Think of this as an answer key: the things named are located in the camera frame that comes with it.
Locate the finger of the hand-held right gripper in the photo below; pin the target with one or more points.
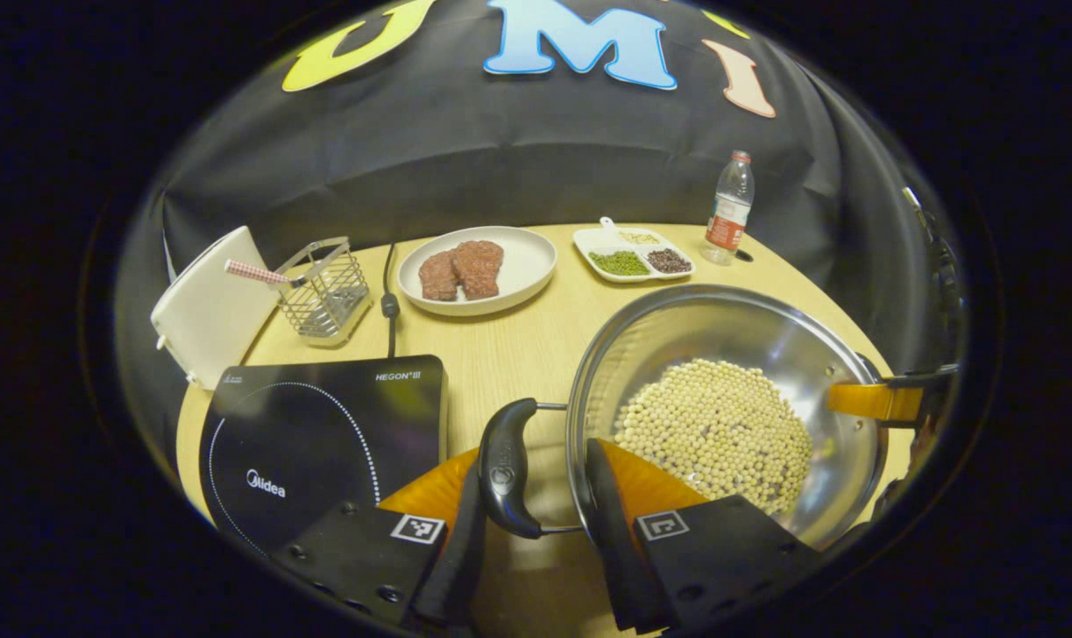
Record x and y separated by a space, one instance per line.
873 400

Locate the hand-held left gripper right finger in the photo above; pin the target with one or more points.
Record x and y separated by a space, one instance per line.
616 549

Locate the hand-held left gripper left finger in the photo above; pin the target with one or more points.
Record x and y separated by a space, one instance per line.
465 567

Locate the stainless steel pot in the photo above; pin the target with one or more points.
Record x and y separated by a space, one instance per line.
695 328

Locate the black induction cooktop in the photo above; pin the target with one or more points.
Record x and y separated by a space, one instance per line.
314 443

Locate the pile of soybeans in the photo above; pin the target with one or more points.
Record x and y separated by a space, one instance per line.
722 425

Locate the plastic water bottle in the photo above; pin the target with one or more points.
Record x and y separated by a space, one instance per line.
729 213

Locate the pile of dark red beans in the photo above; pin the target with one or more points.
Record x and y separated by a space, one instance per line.
669 260

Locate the pile of small yellow grains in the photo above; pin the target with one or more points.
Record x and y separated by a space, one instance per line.
640 238

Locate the pile of green beans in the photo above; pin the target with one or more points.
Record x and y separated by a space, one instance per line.
618 262

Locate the raw meat slice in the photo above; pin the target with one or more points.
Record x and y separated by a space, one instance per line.
437 276
479 266

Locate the round white plate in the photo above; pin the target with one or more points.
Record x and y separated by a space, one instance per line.
527 261

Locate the white divided dish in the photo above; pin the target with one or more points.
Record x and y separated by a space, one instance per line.
602 239

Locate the red checked straw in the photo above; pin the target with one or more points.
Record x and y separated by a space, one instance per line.
257 272

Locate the white toaster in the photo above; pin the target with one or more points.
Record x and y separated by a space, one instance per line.
208 310

